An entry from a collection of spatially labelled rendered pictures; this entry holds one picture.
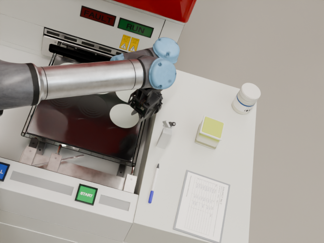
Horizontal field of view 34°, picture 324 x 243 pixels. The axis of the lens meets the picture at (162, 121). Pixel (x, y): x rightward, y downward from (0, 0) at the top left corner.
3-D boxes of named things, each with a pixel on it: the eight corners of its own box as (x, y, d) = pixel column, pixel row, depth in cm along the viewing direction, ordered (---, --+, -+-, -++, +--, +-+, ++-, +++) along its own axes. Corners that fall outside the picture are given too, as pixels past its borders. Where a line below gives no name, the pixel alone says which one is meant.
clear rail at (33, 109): (53, 54, 187) (53, 51, 186) (57, 55, 187) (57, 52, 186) (20, 136, 164) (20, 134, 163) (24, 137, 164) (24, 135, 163)
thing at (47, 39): (42, 50, 192) (44, 33, 184) (156, 85, 197) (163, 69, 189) (41, 54, 191) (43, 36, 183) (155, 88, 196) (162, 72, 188)
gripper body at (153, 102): (126, 104, 163) (134, 80, 153) (143, 90, 168) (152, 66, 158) (144, 120, 161) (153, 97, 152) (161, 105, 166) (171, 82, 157)
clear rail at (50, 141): (21, 133, 165) (21, 130, 164) (135, 165, 169) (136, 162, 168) (20, 136, 164) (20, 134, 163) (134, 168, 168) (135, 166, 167)
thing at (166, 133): (157, 132, 170) (168, 108, 159) (168, 135, 170) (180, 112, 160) (154, 147, 166) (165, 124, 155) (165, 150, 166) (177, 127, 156)
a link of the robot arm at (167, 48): (147, 37, 143) (173, 32, 147) (138, 63, 151) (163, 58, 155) (160, 59, 140) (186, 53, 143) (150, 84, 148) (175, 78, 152)
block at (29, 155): (25, 150, 163) (26, 145, 161) (36, 153, 163) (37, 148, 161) (17, 171, 158) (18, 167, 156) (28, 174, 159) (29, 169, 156)
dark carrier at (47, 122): (57, 56, 186) (57, 55, 185) (149, 84, 190) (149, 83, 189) (26, 133, 165) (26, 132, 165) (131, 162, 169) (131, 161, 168)
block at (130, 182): (125, 178, 167) (127, 173, 164) (135, 180, 167) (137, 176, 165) (120, 199, 162) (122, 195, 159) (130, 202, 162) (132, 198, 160)
